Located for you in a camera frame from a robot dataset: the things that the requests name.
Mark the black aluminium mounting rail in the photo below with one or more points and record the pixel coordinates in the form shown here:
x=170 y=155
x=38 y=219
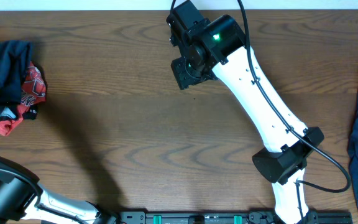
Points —
x=263 y=217

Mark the green rail clamp right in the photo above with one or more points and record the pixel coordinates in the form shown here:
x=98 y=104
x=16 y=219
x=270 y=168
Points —
x=237 y=219

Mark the black red clothes pile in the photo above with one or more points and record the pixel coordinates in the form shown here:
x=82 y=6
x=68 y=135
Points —
x=20 y=104

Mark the green rail clamp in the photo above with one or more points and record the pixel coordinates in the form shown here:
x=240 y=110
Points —
x=237 y=219
x=157 y=219

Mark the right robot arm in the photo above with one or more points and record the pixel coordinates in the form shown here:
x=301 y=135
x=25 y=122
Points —
x=221 y=50

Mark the dark blue shorts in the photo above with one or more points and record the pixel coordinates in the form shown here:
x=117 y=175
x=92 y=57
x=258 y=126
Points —
x=15 y=57

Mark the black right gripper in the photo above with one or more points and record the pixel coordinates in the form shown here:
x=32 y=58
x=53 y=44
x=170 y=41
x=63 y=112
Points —
x=184 y=80

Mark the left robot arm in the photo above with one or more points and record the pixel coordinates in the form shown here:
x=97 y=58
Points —
x=23 y=198

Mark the green rail clamp left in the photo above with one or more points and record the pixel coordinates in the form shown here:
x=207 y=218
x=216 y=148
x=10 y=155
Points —
x=157 y=219

